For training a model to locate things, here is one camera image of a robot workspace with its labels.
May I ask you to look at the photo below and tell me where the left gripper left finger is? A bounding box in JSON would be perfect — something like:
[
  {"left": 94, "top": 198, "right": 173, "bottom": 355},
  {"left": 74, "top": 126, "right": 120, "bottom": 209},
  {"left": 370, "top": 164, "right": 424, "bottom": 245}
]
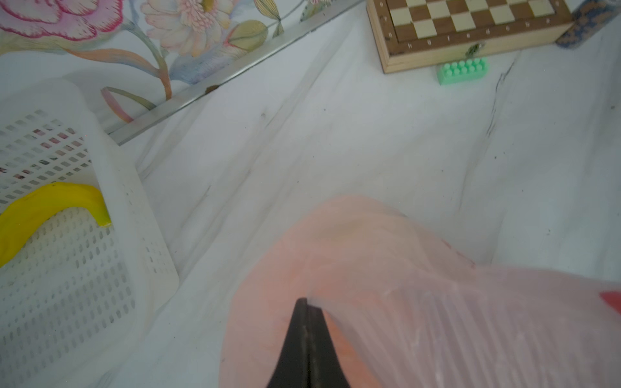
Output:
[{"left": 267, "top": 298, "right": 309, "bottom": 388}]

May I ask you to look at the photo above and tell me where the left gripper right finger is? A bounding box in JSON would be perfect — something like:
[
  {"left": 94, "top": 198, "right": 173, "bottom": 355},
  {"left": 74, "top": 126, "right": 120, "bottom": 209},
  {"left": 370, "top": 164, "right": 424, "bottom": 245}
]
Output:
[{"left": 307, "top": 306, "right": 350, "bottom": 388}]

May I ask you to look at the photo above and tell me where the pink plastic bag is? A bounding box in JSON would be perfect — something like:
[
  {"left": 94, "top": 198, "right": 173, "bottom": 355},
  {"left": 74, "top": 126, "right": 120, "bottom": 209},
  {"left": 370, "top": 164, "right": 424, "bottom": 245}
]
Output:
[{"left": 218, "top": 197, "right": 620, "bottom": 387}]

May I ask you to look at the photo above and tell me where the white plastic basket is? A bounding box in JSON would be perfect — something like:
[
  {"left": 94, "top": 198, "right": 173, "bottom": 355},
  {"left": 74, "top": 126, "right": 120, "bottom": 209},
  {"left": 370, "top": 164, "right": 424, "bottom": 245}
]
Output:
[{"left": 1, "top": 79, "right": 179, "bottom": 387}]

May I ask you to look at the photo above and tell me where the yellow banana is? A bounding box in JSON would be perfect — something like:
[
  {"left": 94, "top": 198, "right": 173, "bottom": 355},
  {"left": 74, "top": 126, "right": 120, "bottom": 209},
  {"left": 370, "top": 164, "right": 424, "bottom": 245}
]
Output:
[{"left": 1, "top": 182, "right": 113, "bottom": 265}]

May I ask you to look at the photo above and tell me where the green toy brick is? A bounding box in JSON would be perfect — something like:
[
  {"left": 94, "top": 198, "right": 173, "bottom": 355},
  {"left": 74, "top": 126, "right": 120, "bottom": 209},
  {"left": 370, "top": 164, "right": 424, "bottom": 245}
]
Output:
[{"left": 437, "top": 58, "right": 489, "bottom": 86}]

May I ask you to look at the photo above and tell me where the wooden chessboard box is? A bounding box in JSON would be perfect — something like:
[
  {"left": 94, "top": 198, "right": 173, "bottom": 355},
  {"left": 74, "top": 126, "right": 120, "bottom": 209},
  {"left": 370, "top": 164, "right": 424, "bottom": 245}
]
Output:
[{"left": 366, "top": 0, "right": 573, "bottom": 74}]

